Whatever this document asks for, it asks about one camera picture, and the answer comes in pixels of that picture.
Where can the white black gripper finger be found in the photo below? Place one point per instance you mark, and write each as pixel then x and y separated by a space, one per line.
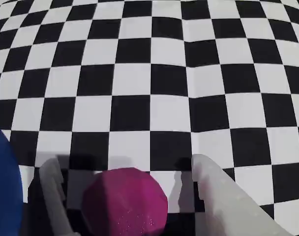
pixel 53 191

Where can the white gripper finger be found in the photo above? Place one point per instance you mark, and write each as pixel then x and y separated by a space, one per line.
pixel 225 209

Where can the pink faceted ball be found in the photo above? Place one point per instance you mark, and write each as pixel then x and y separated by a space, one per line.
pixel 125 201

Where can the blue round box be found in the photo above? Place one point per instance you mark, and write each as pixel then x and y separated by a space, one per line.
pixel 4 184

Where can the black white checkered mat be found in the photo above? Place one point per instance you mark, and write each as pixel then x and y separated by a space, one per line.
pixel 164 86

